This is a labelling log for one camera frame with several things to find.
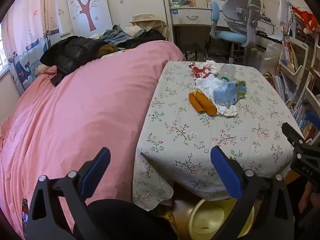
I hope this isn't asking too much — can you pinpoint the person's black trouser leg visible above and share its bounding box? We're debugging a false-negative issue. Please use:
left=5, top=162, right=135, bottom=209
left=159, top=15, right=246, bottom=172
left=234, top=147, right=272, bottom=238
left=85, top=199, right=179, bottom=240

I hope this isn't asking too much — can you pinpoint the row of colourful books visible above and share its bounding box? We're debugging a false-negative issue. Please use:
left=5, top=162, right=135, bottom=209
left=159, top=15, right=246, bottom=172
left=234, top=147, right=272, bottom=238
left=282, top=41, right=299, bottom=72

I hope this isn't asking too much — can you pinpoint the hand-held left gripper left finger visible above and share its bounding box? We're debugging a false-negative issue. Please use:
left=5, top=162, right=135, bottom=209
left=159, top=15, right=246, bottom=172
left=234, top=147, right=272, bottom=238
left=25, top=147, right=112, bottom=240

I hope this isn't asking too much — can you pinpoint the small white tissue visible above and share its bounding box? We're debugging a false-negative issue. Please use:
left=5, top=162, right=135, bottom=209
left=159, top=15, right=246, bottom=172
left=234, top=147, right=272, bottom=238
left=223, top=104, right=239, bottom=117

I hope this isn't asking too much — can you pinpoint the stack of blue books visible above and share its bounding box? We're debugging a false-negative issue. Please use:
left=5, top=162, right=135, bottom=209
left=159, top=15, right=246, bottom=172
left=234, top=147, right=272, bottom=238
left=292, top=100, right=320, bottom=143

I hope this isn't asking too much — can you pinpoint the red bag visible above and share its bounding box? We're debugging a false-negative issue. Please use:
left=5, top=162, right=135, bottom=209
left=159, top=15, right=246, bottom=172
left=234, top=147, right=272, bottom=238
left=292, top=6, right=318, bottom=32

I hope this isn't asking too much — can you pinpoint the red snack wrapper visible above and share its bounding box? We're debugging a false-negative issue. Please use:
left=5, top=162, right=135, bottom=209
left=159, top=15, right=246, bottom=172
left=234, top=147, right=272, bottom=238
left=189, top=63, right=218, bottom=79

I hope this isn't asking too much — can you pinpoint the colourful printed item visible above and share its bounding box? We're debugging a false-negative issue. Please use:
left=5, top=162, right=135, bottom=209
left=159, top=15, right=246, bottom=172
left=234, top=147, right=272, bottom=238
left=160, top=209, right=178, bottom=233

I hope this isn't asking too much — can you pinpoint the black garment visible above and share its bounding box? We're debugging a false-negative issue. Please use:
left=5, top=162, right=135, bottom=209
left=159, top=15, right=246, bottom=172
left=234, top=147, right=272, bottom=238
left=116, top=29, right=167, bottom=49

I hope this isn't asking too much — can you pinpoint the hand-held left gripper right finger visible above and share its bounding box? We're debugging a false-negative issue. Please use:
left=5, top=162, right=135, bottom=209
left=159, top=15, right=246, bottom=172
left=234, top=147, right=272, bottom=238
left=210, top=145, right=294, bottom=240

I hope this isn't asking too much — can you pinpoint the shelf of upright books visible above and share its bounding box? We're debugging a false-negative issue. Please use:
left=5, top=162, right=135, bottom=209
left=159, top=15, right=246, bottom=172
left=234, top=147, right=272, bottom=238
left=285, top=4, right=304, bottom=37

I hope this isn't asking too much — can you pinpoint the black puffer jacket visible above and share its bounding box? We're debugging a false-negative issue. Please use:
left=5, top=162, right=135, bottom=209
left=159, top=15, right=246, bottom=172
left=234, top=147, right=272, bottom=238
left=40, top=35, right=118, bottom=87

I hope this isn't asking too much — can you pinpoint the narrow white book rack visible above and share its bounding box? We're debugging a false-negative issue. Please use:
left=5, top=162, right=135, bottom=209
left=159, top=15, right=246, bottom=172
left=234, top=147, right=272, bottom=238
left=274, top=36, right=310, bottom=108

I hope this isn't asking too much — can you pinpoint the beige garment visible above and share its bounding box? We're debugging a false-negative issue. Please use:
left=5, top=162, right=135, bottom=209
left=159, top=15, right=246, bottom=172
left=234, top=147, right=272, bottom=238
left=129, top=14, right=167, bottom=38

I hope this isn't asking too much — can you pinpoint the grey and blue desk chair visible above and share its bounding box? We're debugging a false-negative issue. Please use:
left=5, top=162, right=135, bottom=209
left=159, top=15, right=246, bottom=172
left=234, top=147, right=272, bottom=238
left=209, top=0, right=262, bottom=64

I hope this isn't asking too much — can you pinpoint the white crumpled cloth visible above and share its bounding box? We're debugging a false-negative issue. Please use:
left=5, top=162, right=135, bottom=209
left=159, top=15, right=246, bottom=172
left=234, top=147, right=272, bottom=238
left=205, top=60, right=222, bottom=72

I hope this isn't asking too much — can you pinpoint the brown plush item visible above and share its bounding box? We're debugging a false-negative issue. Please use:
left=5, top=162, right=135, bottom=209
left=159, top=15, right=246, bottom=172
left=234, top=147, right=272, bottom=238
left=96, top=44, right=119, bottom=58

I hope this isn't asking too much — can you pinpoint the floral tablecloth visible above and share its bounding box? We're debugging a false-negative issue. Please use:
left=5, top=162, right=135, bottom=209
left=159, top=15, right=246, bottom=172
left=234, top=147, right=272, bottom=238
left=132, top=60, right=304, bottom=212

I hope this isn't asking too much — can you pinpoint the white desk with drawer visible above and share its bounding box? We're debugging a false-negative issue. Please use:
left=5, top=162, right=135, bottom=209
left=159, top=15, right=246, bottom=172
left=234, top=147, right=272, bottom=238
left=170, top=5, right=284, bottom=48

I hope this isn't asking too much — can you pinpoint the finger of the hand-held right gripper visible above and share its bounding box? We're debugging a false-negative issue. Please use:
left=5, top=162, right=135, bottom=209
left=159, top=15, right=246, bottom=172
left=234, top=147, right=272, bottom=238
left=281, top=122, right=307, bottom=146
left=306, top=110, right=320, bottom=130

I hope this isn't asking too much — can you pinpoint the blue denim garment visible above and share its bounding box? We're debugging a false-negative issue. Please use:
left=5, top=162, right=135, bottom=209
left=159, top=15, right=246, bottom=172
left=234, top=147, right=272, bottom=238
left=100, top=24, right=135, bottom=44

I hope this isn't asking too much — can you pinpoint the pink curtain with whale print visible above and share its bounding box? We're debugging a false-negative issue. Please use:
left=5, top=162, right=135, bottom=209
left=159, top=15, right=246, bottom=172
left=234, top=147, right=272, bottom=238
left=1, top=0, right=75, bottom=90

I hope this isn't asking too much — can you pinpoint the yellow plastic basin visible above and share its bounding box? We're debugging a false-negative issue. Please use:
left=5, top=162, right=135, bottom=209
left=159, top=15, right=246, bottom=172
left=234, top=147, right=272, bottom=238
left=188, top=198, right=255, bottom=240

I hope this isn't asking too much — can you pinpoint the clear plastic bottle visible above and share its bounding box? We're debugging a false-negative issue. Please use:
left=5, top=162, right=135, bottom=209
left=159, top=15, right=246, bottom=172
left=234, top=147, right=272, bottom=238
left=217, top=64, right=237, bottom=83

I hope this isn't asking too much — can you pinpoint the blue milk carton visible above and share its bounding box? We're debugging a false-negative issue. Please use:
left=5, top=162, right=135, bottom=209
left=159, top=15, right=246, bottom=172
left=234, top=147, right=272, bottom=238
left=214, top=79, right=247, bottom=107

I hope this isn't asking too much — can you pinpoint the pink bed blanket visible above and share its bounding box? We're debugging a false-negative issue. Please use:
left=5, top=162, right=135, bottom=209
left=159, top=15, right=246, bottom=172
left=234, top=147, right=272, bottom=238
left=0, top=40, right=187, bottom=240

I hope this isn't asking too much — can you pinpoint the translucent plastic bag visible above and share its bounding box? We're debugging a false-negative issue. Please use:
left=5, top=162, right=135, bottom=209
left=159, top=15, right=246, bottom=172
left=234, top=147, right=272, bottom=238
left=259, top=41, right=283, bottom=74

